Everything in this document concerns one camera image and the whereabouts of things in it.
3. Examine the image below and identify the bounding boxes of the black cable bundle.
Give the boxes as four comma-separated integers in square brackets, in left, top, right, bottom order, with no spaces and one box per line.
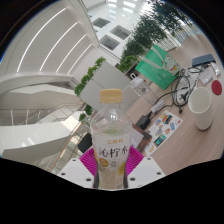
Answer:
[156,64,205,115]

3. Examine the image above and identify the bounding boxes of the white planter cabinet with plants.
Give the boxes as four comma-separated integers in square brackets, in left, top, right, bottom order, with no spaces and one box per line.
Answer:
[73,56,133,113]

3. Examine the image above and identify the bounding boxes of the glass railing with wooden handrail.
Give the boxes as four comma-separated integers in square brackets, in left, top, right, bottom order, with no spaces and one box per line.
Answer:
[33,111,88,169]

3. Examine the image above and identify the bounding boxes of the ceiling light strips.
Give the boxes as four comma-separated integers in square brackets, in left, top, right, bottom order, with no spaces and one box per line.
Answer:
[16,6,95,76]

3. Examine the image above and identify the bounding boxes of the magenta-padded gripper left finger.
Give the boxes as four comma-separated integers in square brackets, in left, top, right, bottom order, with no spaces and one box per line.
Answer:
[57,146,100,190]

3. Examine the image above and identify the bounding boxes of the black power adapter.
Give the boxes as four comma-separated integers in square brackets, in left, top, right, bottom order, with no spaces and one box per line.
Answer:
[135,113,153,131]

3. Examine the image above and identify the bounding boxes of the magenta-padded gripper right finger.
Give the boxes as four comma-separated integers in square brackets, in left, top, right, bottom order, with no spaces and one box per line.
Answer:
[125,145,166,190]

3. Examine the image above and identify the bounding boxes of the brown notebook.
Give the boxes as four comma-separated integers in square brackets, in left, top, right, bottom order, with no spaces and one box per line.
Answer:
[131,123,153,155]

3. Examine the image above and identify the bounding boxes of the clear lemon drink bottle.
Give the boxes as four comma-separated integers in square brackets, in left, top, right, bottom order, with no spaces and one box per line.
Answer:
[89,88,133,191]

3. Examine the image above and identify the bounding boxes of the white paper card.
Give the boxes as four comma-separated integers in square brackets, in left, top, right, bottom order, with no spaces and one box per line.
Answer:
[199,70,215,85]

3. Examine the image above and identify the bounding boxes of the white paper cup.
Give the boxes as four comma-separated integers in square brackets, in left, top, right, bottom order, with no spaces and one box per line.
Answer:
[187,86,214,132]

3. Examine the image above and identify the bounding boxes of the black chair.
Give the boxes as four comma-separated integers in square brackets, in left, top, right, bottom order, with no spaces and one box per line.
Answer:
[77,132,95,154]

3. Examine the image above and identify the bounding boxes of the clear plastic water bottle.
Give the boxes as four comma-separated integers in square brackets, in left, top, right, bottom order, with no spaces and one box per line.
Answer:
[129,76,158,105]

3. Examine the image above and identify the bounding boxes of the row of tall green plants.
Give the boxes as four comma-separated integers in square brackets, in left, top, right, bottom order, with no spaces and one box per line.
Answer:
[116,0,196,74]

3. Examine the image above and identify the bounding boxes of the small plants in low planter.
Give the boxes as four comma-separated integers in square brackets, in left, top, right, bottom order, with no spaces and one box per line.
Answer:
[78,103,94,123]

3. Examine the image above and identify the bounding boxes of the colourful sticker sheet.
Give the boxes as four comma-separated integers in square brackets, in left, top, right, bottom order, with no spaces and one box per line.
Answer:
[144,109,184,157]

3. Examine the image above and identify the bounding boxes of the green tote bag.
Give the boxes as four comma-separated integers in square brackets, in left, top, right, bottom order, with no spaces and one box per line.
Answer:
[134,44,183,91]

